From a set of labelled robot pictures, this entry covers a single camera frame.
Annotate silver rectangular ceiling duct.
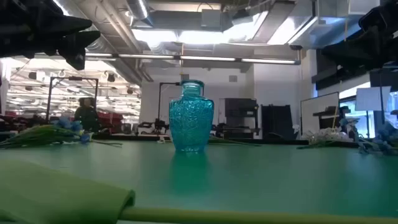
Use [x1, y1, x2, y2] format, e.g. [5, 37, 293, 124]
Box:
[289, 15, 363, 49]

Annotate grey ceiling box unit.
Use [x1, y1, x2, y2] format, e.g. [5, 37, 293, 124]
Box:
[200, 8, 223, 29]

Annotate blue artificial flower bunch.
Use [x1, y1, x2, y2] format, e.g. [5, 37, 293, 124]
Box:
[0, 116, 124, 149]
[340, 119, 398, 156]

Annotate black table frame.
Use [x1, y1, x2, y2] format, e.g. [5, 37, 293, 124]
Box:
[91, 133, 398, 149]

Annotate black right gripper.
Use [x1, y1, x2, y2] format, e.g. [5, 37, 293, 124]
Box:
[322, 0, 398, 71]

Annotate silver round ceiling duct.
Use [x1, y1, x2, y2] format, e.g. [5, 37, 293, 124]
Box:
[126, 0, 154, 27]

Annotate red cases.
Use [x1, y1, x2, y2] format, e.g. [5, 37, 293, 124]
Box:
[98, 111, 124, 126]

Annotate person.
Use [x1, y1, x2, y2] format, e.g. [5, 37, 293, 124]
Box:
[73, 96, 101, 133]

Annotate black gantry frame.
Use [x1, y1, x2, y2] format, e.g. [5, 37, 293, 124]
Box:
[45, 76, 100, 126]
[157, 82, 182, 126]

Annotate green table mat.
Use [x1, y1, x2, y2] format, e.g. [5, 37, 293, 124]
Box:
[0, 139, 398, 224]

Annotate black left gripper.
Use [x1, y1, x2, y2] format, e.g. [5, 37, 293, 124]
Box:
[0, 0, 102, 71]

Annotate blue textured glass vase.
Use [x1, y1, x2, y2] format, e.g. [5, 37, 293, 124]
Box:
[169, 79, 215, 154]

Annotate black panel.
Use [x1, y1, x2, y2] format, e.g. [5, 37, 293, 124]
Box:
[261, 105, 294, 141]

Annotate white sign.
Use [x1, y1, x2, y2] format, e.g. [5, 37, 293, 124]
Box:
[355, 86, 392, 112]

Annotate long ceiling light strip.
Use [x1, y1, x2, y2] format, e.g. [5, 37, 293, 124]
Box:
[85, 52, 301, 65]

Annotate whiteboard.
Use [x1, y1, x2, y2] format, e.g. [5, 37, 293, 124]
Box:
[300, 91, 340, 138]

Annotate black cabinet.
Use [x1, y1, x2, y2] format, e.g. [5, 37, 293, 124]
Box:
[224, 98, 260, 139]

